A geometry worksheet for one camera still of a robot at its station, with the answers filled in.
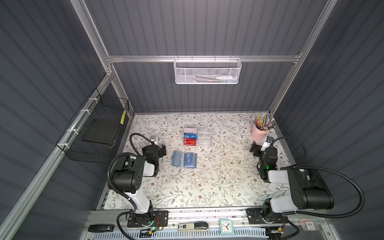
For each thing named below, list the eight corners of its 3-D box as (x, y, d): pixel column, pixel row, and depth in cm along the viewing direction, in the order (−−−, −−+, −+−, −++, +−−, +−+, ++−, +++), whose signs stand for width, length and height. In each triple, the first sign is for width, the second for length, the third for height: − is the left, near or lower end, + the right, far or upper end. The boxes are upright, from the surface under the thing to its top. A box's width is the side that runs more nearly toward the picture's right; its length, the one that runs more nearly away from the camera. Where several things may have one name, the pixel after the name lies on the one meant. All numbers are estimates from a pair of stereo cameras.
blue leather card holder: (171, 168, 93) (170, 166, 91) (173, 152, 100) (172, 150, 98) (196, 168, 93) (196, 166, 91) (196, 152, 100) (196, 150, 98)
